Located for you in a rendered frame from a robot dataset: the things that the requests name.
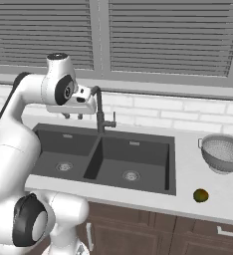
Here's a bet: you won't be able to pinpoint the dark grey double sink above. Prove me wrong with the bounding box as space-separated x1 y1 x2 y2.
30 123 177 196

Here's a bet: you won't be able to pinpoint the white drawer handle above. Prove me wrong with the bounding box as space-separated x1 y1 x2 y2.
216 225 233 240

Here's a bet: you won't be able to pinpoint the grey window blinds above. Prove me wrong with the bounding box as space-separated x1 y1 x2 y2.
0 0 233 78

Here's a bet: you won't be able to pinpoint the green yellow mango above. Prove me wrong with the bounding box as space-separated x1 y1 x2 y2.
192 188 210 204

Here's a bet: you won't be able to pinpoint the brown cupboard door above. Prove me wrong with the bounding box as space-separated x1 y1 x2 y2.
76 201 156 255

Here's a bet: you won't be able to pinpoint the grey metal colander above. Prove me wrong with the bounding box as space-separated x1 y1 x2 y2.
197 133 233 175

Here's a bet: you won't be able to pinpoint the brown drawer front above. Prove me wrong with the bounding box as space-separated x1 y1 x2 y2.
191 218 233 245

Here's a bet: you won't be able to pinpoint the black sink faucet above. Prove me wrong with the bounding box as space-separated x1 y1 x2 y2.
90 85 117 134

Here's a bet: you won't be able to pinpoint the white cupboard door handle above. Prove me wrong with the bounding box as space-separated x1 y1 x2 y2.
86 222 95 252

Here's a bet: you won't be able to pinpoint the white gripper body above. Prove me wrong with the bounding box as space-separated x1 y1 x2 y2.
45 96 98 116

